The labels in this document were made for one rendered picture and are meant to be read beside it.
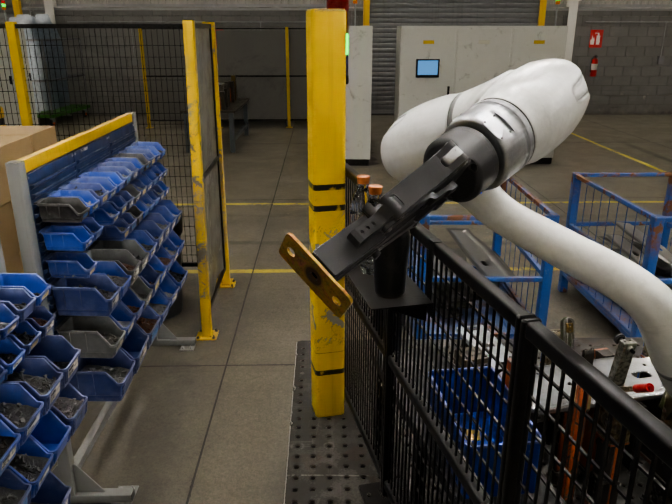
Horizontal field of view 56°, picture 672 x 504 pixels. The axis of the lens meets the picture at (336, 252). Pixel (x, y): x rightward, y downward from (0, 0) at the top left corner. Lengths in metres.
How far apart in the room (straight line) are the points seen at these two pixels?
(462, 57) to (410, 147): 8.83
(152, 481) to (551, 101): 2.71
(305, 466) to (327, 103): 1.08
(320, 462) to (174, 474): 1.28
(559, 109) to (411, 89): 8.83
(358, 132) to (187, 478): 7.14
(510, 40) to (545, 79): 9.07
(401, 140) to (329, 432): 1.43
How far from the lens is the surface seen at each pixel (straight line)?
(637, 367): 2.10
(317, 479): 1.96
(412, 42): 9.53
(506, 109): 0.72
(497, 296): 1.03
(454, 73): 9.67
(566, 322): 2.05
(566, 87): 0.78
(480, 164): 0.66
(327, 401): 2.19
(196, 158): 3.93
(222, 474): 3.14
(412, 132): 0.85
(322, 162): 1.87
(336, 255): 0.55
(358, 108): 9.49
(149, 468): 3.25
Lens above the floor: 1.94
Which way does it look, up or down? 19 degrees down
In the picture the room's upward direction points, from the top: straight up
